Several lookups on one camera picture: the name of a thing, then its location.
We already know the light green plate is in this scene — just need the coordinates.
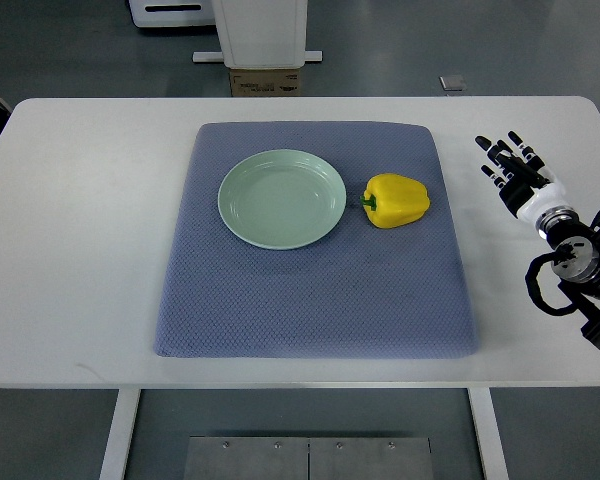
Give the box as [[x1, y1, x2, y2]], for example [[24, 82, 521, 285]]
[[217, 149, 346, 250]]

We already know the brown cardboard box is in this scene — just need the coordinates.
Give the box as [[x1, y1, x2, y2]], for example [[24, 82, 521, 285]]
[[229, 69, 301, 98]]

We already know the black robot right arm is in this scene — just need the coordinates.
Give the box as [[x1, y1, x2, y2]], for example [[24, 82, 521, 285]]
[[525, 206, 600, 350]]

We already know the right white table leg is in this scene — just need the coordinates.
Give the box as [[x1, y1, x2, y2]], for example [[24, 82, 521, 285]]
[[468, 387, 509, 480]]

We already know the white machine with slot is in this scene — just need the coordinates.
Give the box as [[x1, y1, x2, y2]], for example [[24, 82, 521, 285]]
[[128, 0, 215, 28]]

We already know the left white table leg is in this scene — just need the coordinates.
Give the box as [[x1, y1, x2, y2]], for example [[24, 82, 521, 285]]
[[99, 388, 141, 480]]

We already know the white pedestal column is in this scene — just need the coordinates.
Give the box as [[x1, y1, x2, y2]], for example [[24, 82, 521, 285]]
[[192, 0, 323, 70]]

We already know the yellow bell pepper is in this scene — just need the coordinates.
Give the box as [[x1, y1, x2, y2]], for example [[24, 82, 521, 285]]
[[360, 173, 430, 229]]

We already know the white table leg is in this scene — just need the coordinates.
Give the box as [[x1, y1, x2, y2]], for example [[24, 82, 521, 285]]
[[99, 388, 141, 480], [468, 387, 509, 480]]

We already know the grey metal base plate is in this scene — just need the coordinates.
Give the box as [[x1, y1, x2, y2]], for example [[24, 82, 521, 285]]
[[184, 436, 434, 479]]

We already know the small grey floor plate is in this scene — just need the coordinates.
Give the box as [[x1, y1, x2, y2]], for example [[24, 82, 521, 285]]
[[439, 74, 467, 92]]

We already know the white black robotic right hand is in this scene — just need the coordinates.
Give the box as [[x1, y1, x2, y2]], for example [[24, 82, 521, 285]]
[[475, 131, 566, 223]]

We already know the blue quilted mat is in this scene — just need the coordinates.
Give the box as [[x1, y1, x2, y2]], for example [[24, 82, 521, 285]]
[[154, 121, 479, 359]]

